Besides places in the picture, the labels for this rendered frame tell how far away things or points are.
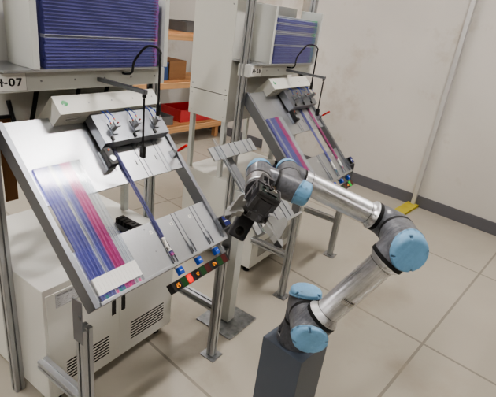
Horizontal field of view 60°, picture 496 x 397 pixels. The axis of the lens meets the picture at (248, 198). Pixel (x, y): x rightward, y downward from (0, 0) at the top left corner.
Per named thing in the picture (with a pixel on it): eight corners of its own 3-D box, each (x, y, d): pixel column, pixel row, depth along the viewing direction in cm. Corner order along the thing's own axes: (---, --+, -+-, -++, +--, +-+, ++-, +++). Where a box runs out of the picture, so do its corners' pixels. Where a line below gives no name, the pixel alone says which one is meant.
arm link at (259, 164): (279, 162, 126) (252, 151, 124) (279, 177, 116) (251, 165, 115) (268, 184, 129) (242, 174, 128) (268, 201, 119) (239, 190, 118)
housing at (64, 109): (145, 120, 200) (161, 103, 191) (46, 135, 162) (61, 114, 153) (137, 105, 201) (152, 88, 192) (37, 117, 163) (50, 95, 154)
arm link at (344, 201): (410, 210, 145) (284, 147, 137) (422, 224, 135) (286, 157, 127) (391, 237, 149) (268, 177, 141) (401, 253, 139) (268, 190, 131)
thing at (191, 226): (220, 239, 192) (223, 237, 190) (94, 306, 141) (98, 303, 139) (198, 203, 194) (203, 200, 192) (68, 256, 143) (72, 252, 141)
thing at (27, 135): (176, 172, 197) (183, 166, 194) (40, 213, 146) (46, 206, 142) (142, 112, 200) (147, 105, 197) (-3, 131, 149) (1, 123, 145)
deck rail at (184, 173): (220, 243, 195) (228, 237, 191) (217, 244, 194) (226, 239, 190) (145, 111, 201) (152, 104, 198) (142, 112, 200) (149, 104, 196)
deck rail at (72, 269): (93, 311, 142) (101, 306, 139) (87, 314, 141) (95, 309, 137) (-3, 131, 149) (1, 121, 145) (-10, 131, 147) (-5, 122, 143)
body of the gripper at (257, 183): (255, 187, 99) (256, 168, 110) (236, 215, 103) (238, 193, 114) (283, 203, 101) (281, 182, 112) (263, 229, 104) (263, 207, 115)
